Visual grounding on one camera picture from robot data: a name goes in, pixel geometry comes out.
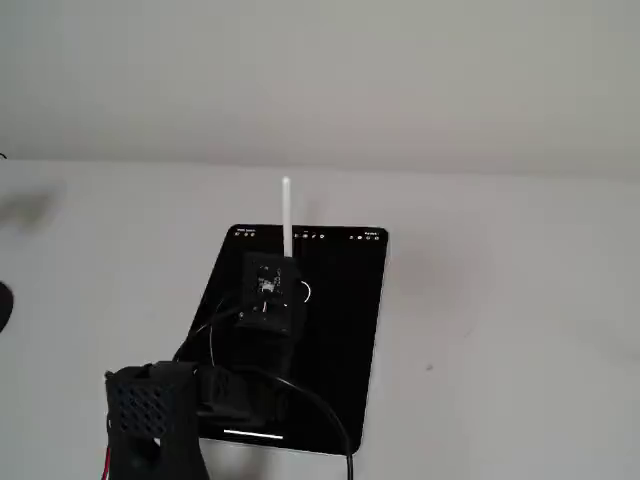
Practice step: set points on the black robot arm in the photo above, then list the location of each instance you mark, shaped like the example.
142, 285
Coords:
150, 400

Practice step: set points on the black screen tablet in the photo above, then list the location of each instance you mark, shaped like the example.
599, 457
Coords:
340, 350

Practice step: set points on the white stylus pen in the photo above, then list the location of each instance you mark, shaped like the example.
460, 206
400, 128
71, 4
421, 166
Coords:
287, 215

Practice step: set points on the wrist camera board with mount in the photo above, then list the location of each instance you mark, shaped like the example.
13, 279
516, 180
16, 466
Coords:
267, 287

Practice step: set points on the black round object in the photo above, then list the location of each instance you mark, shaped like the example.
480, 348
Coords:
5, 307

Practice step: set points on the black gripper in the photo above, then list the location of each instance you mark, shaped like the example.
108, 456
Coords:
294, 281

